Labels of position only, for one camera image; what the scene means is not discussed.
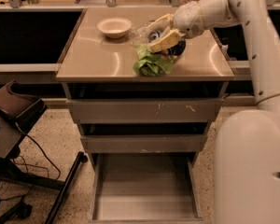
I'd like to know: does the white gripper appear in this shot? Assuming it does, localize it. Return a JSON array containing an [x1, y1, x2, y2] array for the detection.
[[145, 1, 205, 53]]

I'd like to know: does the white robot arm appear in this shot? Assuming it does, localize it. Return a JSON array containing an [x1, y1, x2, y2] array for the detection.
[[147, 0, 280, 224]]

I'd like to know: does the top grey drawer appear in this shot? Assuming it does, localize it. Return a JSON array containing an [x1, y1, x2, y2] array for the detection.
[[67, 98, 222, 124]]

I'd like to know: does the grey drawer cabinet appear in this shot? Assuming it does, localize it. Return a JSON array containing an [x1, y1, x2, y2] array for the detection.
[[55, 6, 236, 224]]

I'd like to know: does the middle grey drawer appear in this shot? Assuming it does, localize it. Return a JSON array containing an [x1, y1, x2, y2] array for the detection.
[[81, 134, 207, 153]]

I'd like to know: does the bottom grey open drawer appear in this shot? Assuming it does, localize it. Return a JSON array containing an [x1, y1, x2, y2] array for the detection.
[[90, 153, 205, 224]]

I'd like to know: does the clear plastic water bottle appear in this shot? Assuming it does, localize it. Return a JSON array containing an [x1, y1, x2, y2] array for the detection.
[[128, 24, 152, 47]]

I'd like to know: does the green chip bag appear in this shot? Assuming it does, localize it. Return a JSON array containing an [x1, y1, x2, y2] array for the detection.
[[133, 45, 175, 77]]

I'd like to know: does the white paper bowl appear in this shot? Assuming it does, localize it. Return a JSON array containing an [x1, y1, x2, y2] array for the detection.
[[97, 17, 132, 39]]

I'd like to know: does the black rolling stand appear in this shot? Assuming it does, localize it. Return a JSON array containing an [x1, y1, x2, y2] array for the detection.
[[0, 80, 87, 224]]

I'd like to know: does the black cable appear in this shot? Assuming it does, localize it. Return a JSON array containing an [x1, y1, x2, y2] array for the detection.
[[0, 121, 62, 203]]

